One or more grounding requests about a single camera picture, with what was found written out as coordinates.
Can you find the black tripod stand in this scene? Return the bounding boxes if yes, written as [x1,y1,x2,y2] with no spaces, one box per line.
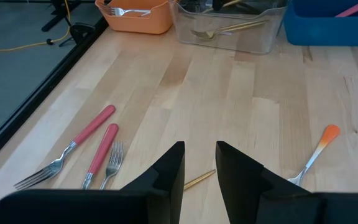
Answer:
[40,0,83,33]

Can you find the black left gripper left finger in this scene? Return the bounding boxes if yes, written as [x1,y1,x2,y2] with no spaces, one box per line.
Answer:
[0,141,186,224]

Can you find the clear plastic bin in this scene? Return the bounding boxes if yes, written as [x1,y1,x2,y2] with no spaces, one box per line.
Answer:
[168,0,288,55]

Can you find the red-handled silver fork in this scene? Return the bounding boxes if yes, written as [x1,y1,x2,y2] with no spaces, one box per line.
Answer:
[13,104,117,191]
[81,123,120,190]
[335,0,358,18]

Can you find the blue plastic bin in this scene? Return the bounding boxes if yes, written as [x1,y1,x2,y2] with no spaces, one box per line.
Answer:
[283,0,358,47]

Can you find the black frame bracket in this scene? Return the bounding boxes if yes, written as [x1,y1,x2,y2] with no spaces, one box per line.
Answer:
[59,22,96,47]

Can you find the yellow cord with black plug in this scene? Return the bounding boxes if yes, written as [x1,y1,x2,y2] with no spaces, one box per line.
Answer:
[0,0,71,56]

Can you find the orange plastic bin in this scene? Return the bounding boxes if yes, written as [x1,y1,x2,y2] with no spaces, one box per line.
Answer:
[94,0,174,35]

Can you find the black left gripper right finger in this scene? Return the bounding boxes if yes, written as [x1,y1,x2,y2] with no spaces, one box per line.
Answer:
[215,141,358,224]

